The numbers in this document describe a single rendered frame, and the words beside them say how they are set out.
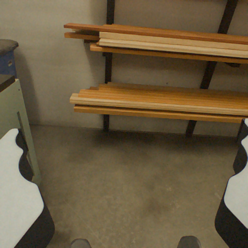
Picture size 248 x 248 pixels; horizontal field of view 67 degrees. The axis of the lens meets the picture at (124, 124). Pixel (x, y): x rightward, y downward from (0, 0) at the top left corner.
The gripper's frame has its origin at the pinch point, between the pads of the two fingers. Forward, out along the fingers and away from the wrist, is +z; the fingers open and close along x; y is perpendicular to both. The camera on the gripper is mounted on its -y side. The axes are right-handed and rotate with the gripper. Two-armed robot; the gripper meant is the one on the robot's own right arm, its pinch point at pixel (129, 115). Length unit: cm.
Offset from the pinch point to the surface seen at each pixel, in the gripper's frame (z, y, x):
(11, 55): 156, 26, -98
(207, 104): 135, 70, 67
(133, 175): 108, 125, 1
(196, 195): 90, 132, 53
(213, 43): 132, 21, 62
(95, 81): 177, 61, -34
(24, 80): 176, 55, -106
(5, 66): 143, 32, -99
